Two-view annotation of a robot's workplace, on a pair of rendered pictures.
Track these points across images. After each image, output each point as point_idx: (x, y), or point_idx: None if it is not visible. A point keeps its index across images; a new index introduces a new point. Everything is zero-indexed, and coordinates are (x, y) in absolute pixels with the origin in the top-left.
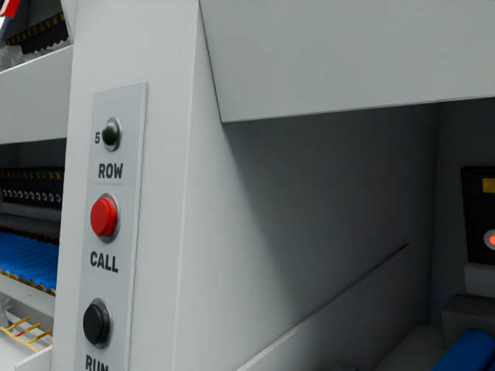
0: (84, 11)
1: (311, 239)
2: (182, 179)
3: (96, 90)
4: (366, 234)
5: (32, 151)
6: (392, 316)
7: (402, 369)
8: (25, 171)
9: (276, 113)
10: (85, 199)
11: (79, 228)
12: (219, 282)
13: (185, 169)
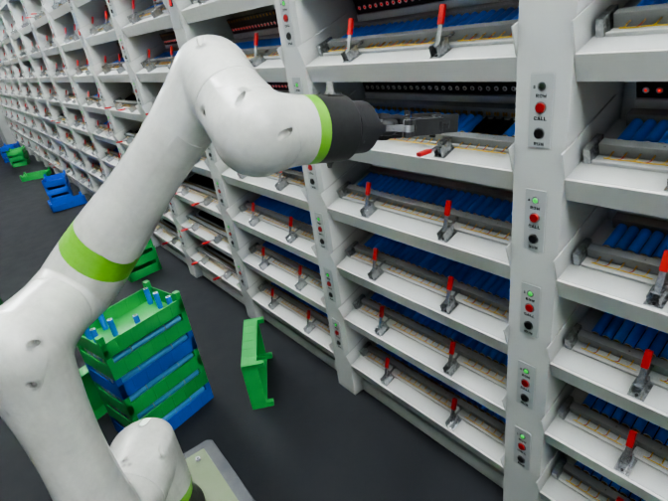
0: (522, 47)
1: (590, 102)
2: (569, 97)
3: (531, 73)
4: (603, 95)
5: None
6: (609, 118)
7: (612, 133)
8: None
9: (593, 81)
10: (528, 102)
11: (525, 110)
12: (574, 118)
13: (570, 95)
